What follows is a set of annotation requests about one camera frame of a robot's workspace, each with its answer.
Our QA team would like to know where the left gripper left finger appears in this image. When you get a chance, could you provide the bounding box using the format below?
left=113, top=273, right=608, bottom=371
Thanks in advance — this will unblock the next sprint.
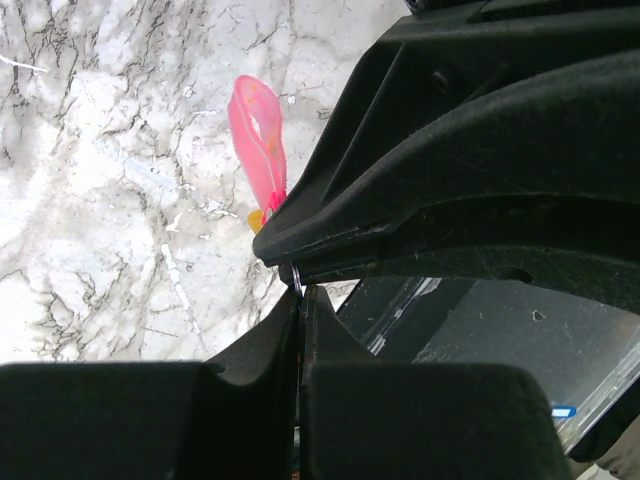
left=1, top=291, right=299, bottom=479

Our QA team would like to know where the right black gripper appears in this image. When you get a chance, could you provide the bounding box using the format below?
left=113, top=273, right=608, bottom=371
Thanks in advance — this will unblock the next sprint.
left=253, top=1, right=639, bottom=268

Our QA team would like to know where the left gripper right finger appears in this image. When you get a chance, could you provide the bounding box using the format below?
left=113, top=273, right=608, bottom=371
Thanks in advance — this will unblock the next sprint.
left=300, top=286, right=571, bottom=479

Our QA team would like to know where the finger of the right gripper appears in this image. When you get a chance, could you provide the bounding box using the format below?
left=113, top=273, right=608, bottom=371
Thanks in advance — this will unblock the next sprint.
left=294, top=197, right=639, bottom=313

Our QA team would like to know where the yellow tag key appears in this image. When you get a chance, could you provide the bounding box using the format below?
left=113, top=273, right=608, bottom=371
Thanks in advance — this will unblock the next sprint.
left=247, top=209, right=264, bottom=234

